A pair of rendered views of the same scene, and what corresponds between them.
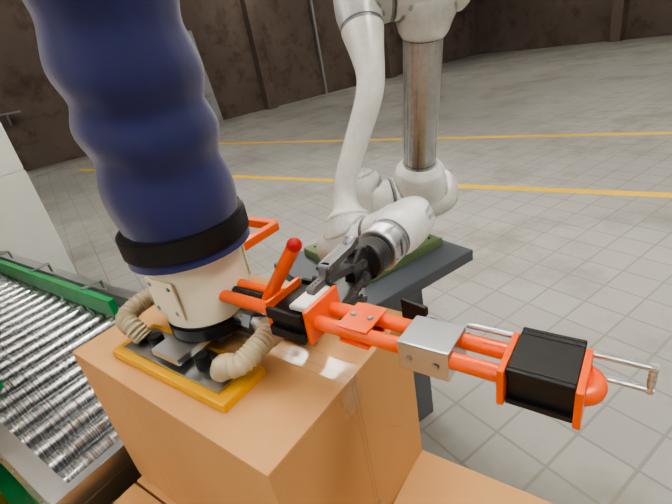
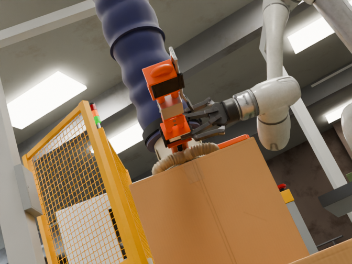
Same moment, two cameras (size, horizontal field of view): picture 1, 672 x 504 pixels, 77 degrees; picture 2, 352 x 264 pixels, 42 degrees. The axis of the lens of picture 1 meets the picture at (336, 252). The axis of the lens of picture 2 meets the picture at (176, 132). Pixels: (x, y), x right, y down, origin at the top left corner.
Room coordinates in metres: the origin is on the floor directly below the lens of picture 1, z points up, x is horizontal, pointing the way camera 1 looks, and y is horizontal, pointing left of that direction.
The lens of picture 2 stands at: (-0.34, -0.92, 0.51)
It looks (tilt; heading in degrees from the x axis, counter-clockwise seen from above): 23 degrees up; 47
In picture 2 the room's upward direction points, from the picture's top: 22 degrees counter-clockwise
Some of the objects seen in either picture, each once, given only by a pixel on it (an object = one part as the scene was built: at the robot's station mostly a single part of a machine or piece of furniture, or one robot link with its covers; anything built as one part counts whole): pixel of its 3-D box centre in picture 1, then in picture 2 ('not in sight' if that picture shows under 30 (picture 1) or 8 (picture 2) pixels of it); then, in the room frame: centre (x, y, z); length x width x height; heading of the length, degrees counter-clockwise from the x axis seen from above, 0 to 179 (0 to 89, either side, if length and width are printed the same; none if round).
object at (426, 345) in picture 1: (432, 346); (169, 105); (0.44, -0.10, 1.06); 0.07 x 0.07 x 0.04; 51
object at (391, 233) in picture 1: (381, 246); (244, 105); (0.75, -0.09, 1.07); 0.09 x 0.06 x 0.09; 51
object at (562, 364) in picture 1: (544, 377); (161, 80); (0.35, -0.20, 1.07); 0.08 x 0.07 x 0.05; 51
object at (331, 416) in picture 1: (255, 403); (219, 239); (0.73, 0.24, 0.74); 0.60 x 0.40 x 0.40; 49
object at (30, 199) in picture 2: not in sight; (28, 190); (0.71, 1.69, 1.62); 0.20 x 0.05 x 0.30; 51
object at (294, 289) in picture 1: (304, 309); (176, 132); (0.57, 0.07, 1.07); 0.10 x 0.08 x 0.06; 141
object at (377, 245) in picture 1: (362, 263); (222, 113); (0.69, -0.04, 1.07); 0.09 x 0.07 x 0.08; 141
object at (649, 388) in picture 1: (507, 337); (183, 83); (0.42, -0.19, 1.07); 0.31 x 0.03 x 0.05; 51
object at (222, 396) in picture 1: (181, 355); not in sight; (0.66, 0.32, 0.97); 0.34 x 0.10 x 0.05; 51
